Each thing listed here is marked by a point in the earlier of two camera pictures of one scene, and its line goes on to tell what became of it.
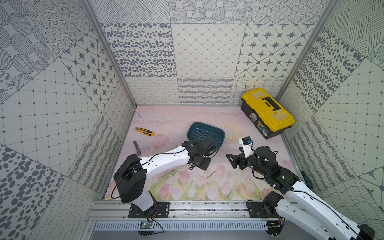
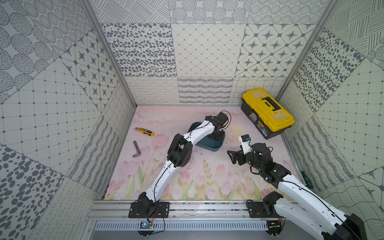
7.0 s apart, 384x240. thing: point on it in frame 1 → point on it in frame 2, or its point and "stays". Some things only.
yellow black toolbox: x=270 y=118 stays
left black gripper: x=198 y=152 → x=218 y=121
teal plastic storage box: x=196 y=132 stays
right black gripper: x=241 y=158 stays
